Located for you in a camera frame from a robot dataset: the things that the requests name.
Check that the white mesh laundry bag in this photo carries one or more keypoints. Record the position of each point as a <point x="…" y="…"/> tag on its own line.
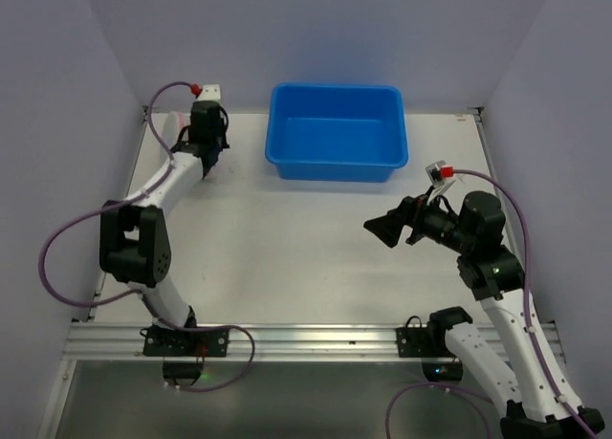
<point x="174" y="123"/>

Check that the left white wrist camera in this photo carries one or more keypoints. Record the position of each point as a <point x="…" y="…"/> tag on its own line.
<point x="210" y="92"/>

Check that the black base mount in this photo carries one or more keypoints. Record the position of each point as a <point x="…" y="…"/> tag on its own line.
<point x="438" y="365"/>
<point x="185" y="354"/>

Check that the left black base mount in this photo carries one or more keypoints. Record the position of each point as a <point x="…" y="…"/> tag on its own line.
<point x="185" y="354"/>

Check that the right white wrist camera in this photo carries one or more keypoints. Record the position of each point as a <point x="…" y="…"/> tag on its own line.
<point x="441" y="178"/>

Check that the blue plastic tub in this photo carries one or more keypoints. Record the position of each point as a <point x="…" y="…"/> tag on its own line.
<point x="336" y="132"/>

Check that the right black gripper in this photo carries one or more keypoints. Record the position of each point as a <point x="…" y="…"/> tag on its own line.
<point x="409" y="220"/>

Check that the aluminium mounting rail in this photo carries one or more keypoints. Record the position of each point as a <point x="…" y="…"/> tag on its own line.
<point x="100" y="341"/>

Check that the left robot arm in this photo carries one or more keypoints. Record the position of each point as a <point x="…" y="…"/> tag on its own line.
<point x="134" y="245"/>

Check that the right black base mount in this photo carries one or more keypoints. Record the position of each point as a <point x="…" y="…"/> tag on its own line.
<point x="438" y="365"/>

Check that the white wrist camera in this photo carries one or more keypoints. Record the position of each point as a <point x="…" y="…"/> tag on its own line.
<point x="210" y="92"/>
<point x="441" y="178"/>

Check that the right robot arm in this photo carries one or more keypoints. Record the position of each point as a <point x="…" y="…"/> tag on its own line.
<point x="529" y="390"/>

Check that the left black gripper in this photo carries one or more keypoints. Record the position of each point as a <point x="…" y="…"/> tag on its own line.
<point x="210" y="153"/>

